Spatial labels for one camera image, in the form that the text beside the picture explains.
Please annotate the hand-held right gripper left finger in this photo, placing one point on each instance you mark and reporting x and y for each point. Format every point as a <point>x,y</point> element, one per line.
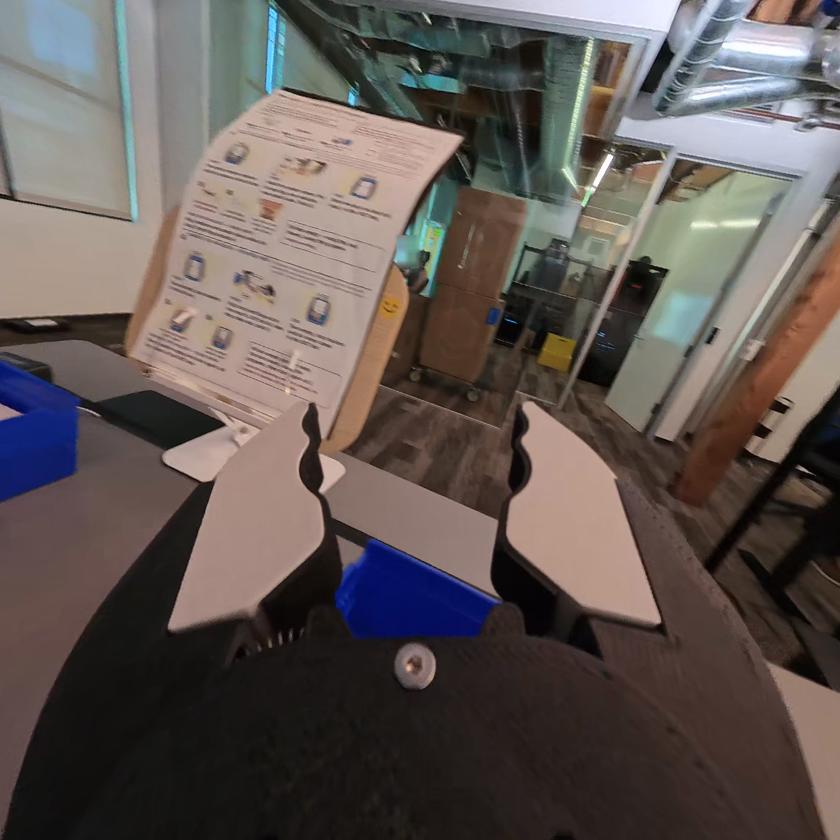
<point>262,525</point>

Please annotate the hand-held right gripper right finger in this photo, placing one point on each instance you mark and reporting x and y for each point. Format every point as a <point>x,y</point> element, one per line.
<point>577,525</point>

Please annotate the blue plastic bin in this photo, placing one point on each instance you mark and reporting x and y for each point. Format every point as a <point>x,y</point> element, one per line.
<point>407,597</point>
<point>39,453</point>

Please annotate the large brown cardboard box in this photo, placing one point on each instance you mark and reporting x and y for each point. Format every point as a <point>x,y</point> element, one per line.
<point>482,243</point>
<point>459,341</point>

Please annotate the black floor outlet box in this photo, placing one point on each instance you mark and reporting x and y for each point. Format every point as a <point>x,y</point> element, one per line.
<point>34,325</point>

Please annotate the yellow plastic bin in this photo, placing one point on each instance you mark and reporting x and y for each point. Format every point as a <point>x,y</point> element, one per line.
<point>558,353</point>

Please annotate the white door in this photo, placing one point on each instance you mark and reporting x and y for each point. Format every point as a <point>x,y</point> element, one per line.
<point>682,341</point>

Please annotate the black equipment cabinet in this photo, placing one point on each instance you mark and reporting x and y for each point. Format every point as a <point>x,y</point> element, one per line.
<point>623,315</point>

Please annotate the wooden pillar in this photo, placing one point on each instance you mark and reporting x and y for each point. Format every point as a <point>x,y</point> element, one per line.
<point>754,367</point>

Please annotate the yellow smiley sticker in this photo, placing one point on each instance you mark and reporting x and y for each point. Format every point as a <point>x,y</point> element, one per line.
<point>390,308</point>

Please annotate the black device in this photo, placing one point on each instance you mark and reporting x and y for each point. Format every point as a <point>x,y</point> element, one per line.
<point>26,367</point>

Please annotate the printed instruction sheet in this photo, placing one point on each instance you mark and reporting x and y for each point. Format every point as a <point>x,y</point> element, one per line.
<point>282,229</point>

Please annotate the window with white blind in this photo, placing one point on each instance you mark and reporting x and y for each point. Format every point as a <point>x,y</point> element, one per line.
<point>59,118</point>

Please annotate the silver ventilation duct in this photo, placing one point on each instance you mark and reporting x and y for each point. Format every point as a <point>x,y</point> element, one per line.
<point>735,59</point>

